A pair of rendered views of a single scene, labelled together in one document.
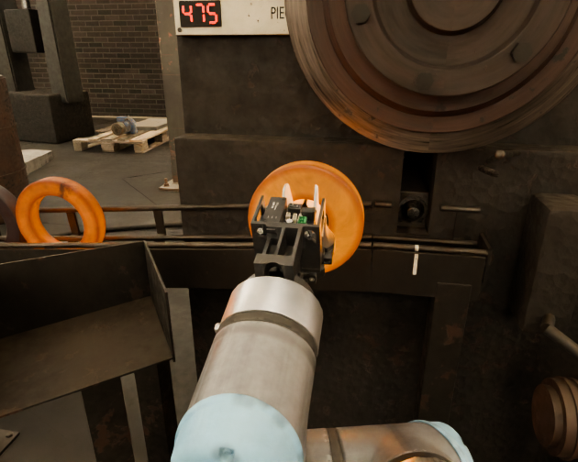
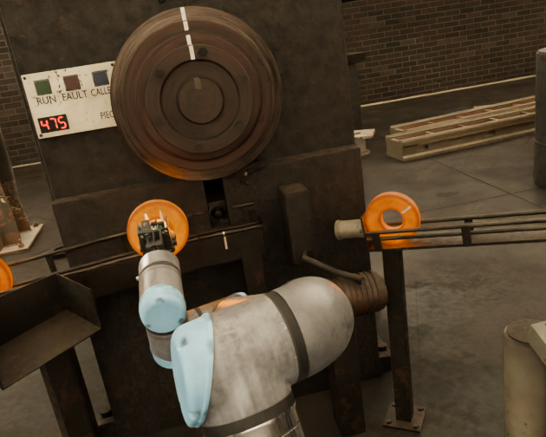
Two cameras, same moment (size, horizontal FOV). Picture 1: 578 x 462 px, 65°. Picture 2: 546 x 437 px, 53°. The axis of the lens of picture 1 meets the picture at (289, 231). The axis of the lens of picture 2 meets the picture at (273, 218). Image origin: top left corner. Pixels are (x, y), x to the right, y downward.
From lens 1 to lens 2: 83 cm
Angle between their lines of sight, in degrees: 17
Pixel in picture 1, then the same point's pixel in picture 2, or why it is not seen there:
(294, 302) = (166, 256)
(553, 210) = (286, 193)
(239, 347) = (152, 274)
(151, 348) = (85, 329)
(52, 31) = not seen: outside the picture
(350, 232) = (182, 230)
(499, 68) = (232, 134)
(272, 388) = (168, 281)
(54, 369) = (30, 356)
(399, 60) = (184, 140)
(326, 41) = (142, 133)
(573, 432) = not seen: hidden behind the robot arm
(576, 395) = not seen: hidden behind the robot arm
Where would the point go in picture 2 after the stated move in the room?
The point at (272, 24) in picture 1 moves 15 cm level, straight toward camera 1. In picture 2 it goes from (102, 121) to (108, 127)
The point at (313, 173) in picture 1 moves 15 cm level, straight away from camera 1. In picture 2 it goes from (156, 205) to (150, 192)
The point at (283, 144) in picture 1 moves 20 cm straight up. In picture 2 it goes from (127, 192) to (112, 126)
